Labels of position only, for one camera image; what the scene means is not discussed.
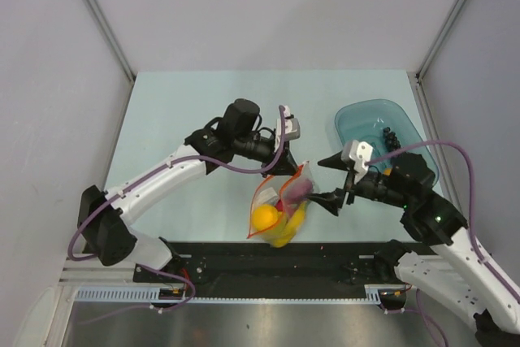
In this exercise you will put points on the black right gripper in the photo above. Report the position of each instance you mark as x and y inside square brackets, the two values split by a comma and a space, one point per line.
[331, 200]

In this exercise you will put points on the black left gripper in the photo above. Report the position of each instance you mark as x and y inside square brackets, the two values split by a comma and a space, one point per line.
[285, 165]

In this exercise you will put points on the purple onion toy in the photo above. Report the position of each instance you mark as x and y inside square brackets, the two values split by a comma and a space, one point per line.
[297, 191]

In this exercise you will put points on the red dragon fruit toy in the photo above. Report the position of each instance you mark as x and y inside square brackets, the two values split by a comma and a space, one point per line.
[284, 207]

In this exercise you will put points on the clear zip bag orange zipper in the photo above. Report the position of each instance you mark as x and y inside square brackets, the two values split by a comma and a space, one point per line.
[270, 191]

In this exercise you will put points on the yellow lemon toy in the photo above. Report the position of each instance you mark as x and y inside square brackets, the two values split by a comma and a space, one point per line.
[264, 216]

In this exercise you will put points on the yellow banana toy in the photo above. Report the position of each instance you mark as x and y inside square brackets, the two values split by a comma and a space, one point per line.
[288, 226]

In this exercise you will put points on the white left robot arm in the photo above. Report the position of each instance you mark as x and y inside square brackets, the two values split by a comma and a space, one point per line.
[232, 141]

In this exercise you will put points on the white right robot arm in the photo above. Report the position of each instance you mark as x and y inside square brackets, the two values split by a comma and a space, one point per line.
[484, 299]

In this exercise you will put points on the dark grape bunch toy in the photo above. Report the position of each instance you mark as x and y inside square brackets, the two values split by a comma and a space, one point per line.
[390, 140]

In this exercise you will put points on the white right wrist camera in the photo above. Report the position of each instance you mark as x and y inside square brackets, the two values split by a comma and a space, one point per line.
[358, 153]

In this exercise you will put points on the black table edge rail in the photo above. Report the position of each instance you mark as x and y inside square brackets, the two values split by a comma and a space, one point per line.
[298, 271]

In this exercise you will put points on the white slotted cable duct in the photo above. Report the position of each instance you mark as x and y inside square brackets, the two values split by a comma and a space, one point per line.
[137, 295]

